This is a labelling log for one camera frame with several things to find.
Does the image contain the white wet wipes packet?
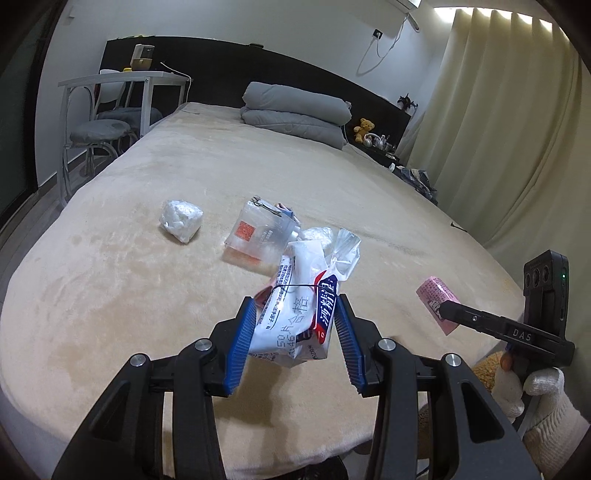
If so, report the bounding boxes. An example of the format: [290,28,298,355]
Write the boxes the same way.
[249,240,343,370]

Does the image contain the white desktop appliance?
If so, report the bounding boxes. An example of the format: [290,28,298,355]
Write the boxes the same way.
[131,44,155,71]

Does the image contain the white desk cable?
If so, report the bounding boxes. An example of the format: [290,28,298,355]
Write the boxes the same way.
[159,61,191,79]

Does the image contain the black headboard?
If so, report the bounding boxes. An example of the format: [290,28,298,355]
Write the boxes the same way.
[100,38,413,145]

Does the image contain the grey cushion metal chair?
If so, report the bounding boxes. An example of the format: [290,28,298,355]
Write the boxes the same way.
[61,85,140,186]

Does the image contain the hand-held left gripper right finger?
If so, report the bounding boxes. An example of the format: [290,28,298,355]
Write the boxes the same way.
[333,295,541,480]

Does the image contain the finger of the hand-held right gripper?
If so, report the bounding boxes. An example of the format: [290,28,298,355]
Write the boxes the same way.
[436,300,563,348]

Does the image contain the brown teddy bear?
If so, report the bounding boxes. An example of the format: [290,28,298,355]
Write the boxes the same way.
[353,117,376,144]

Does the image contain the dark nightstand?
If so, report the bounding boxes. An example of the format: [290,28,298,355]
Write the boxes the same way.
[355,134,409,168]

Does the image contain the white back chair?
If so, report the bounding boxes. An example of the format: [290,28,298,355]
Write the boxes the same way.
[93,69,164,140]

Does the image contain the clear plastic wrapper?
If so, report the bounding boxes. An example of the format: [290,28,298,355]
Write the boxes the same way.
[302,226,362,282]

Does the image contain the white plastic bag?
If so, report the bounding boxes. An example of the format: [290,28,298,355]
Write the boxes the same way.
[159,199,204,244]

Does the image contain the pink paper packet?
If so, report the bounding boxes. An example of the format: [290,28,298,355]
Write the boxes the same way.
[416,275,460,336]

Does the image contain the bed with beige blanket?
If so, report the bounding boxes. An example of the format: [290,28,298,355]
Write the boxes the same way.
[0,102,528,480]

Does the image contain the pile of clothes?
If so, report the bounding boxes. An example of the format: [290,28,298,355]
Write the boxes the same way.
[392,164,440,205]

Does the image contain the white desk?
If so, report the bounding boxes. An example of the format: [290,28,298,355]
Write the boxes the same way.
[58,71,192,207]

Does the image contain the cream curtain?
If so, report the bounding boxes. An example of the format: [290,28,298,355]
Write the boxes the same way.
[396,6,591,298]

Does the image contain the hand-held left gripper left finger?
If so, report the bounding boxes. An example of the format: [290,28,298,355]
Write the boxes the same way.
[51,295,257,480]

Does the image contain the clear bag with orange label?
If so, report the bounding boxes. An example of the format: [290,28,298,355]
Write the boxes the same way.
[224,196,304,269]

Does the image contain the hanging wall cable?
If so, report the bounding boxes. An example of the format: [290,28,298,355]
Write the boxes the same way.
[355,13,417,77]

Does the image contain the folded grey quilt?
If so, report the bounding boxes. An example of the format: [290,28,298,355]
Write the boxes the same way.
[240,82,352,150]

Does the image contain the person's right forearm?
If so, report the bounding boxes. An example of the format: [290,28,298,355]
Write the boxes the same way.
[492,367,583,480]

